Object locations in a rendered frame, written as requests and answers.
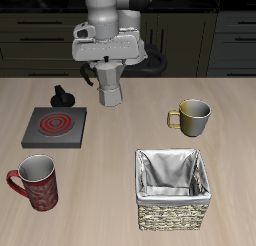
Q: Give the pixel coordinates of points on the silver moka pot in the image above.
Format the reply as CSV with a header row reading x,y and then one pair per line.
x,y
109,86

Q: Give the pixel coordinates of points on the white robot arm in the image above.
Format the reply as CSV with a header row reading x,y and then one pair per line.
x,y
101,13

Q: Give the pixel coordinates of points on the yellow and grey mug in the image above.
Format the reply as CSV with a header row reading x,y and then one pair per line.
x,y
195,121

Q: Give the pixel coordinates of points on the dark olive kitchen cupboard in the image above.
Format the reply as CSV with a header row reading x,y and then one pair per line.
x,y
40,43

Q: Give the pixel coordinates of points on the black round stove knob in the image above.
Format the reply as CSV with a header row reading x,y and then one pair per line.
x,y
62,99

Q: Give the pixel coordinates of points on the black kitchen countertop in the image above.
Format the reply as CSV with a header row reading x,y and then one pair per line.
x,y
40,0

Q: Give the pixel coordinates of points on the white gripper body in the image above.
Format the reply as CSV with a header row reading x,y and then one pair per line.
x,y
110,48

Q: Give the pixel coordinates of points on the red patterned mug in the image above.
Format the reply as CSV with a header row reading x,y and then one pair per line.
x,y
40,190

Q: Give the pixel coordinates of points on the wicker basket with white liner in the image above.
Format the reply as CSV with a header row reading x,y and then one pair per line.
x,y
171,190

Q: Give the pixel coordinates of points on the dark grey stove plate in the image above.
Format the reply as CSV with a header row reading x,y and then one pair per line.
x,y
55,128

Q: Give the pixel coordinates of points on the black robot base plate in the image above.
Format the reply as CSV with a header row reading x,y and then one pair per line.
x,y
156,63

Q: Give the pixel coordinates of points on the dark grey drawer cabinet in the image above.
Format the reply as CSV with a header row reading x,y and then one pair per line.
x,y
233,43

